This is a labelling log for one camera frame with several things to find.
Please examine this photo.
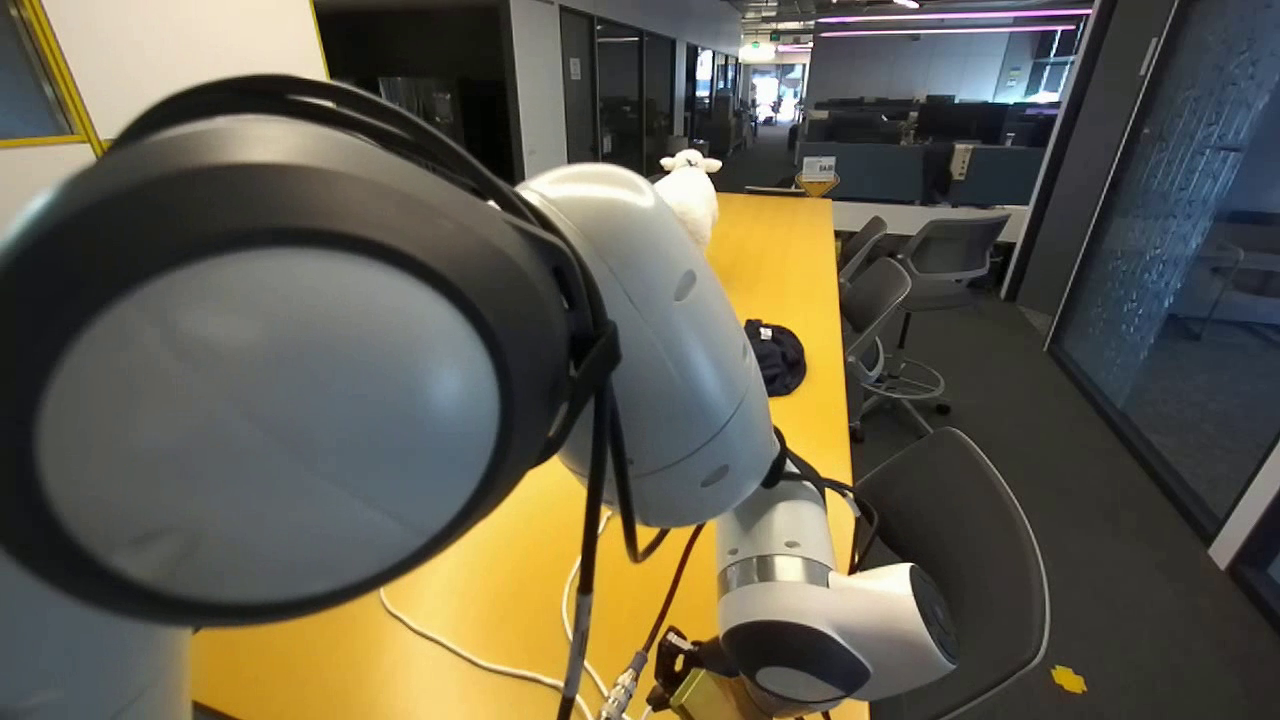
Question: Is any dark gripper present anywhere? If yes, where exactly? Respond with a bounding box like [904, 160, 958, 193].
[647, 637, 752, 720]

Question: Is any large grey office chair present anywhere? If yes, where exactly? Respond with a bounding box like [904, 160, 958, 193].
[851, 424, 1054, 720]

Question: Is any black cap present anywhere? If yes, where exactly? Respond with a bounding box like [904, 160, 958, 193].
[741, 316, 810, 400]

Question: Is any white sheep toy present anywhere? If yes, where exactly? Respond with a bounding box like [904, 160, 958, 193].
[656, 147, 727, 257]

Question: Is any dark office desk row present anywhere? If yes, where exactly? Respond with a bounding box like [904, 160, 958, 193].
[804, 92, 1054, 214]

